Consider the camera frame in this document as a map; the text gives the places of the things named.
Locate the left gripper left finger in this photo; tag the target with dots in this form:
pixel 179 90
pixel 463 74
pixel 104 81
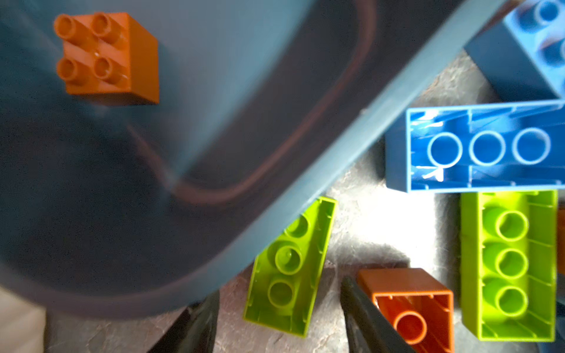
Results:
pixel 194 330

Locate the white container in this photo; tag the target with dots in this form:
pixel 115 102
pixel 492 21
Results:
pixel 23 324

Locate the green lego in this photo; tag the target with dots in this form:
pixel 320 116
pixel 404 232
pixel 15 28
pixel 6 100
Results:
pixel 285 276
pixel 508 265

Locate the orange lego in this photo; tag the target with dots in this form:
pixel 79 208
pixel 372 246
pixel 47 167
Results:
pixel 561 241
pixel 417 305
pixel 108 59

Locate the blue lego upside down upper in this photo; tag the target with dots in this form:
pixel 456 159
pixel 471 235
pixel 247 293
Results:
pixel 517 146

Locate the middle teal container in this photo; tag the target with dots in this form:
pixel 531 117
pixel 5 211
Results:
pixel 127 212

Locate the blue studded lego upper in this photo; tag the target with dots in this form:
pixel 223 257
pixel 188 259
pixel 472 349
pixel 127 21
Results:
pixel 522 55

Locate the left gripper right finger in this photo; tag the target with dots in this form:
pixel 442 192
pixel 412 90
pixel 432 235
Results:
pixel 366 327

